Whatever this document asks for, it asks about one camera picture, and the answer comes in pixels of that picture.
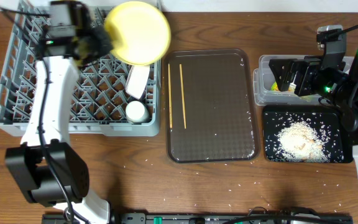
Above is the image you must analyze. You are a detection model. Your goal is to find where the yellow round plate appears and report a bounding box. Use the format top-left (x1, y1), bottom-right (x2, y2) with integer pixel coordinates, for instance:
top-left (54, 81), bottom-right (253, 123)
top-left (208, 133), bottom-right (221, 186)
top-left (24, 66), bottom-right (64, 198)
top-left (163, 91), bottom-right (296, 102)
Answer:
top-left (104, 1), bottom-right (171, 65)

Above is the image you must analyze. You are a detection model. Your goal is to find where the white shallow bowl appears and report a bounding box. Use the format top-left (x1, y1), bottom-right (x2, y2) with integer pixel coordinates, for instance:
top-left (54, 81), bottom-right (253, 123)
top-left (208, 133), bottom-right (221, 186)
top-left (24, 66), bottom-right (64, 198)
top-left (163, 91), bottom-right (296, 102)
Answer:
top-left (125, 65), bottom-right (150, 100)

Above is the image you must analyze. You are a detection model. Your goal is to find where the white plastic cup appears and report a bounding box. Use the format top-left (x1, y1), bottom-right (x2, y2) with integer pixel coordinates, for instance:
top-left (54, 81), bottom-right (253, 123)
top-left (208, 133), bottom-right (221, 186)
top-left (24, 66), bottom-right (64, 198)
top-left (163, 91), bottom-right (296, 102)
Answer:
top-left (125, 101), bottom-right (149, 123)

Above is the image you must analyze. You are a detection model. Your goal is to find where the wooden chopstick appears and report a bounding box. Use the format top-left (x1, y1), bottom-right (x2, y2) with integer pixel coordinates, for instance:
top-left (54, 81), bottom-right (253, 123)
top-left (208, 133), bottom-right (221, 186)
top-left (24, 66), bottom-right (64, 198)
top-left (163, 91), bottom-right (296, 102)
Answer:
top-left (179, 63), bottom-right (186, 129)
top-left (168, 63), bottom-right (173, 129)

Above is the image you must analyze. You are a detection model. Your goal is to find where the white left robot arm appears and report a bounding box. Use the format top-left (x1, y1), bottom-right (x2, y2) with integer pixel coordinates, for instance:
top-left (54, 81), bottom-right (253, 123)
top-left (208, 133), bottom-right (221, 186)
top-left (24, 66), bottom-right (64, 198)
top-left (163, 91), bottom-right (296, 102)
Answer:
top-left (5, 26), bottom-right (112, 223)

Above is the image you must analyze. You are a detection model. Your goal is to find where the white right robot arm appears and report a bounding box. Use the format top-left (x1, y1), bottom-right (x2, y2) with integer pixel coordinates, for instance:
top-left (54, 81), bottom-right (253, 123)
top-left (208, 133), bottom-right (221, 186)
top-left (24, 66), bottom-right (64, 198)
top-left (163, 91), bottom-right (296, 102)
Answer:
top-left (268, 49), bottom-right (358, 176)

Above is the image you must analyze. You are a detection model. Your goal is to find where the clear plastic waste bin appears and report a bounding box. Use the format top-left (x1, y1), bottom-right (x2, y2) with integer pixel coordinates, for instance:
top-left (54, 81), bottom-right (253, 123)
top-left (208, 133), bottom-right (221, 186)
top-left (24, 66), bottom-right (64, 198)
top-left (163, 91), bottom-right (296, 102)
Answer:
top-left (252, 54), bottom-right (356, 106)

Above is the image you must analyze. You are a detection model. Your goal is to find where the black waste tray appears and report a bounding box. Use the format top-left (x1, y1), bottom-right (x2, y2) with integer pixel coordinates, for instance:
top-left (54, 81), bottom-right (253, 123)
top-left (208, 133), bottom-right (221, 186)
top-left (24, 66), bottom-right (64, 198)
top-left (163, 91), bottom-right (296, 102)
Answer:
top-left (262, 105), bottom-right (353, 164)

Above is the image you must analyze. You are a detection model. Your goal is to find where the pile of rice waste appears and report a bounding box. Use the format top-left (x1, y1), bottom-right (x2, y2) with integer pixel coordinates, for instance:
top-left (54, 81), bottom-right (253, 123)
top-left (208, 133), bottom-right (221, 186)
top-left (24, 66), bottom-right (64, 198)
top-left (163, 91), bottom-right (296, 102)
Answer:
top-left (273, 121), bottom-right (329, 162)

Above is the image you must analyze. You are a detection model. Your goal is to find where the yellow green wrapper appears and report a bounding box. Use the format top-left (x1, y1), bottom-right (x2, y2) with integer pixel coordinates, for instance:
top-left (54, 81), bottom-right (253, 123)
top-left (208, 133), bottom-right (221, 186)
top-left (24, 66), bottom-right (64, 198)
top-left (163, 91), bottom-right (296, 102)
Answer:
top-left (270, 82), bottom-right (296, 92)

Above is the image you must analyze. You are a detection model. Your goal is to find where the grey plastic dish rack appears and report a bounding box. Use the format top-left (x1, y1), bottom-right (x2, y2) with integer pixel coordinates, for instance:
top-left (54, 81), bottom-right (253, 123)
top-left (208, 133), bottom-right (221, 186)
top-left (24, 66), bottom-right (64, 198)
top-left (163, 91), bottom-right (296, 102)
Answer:
top-left (0, 1), bottom-right (161, 136)

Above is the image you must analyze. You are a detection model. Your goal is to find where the dark brown serving tray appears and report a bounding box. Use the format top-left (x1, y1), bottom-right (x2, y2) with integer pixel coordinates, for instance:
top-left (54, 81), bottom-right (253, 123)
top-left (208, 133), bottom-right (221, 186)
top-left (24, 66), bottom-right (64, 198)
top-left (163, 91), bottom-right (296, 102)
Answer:
top-left (165, 49), bottom-right (260, 164)

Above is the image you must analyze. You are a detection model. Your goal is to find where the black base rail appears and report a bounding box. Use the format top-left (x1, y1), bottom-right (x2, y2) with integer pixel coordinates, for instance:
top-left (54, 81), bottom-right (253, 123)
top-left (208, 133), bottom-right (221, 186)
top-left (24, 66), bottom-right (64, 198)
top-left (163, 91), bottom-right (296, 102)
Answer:
top-left (41, 207), bottom-right (354, 224)

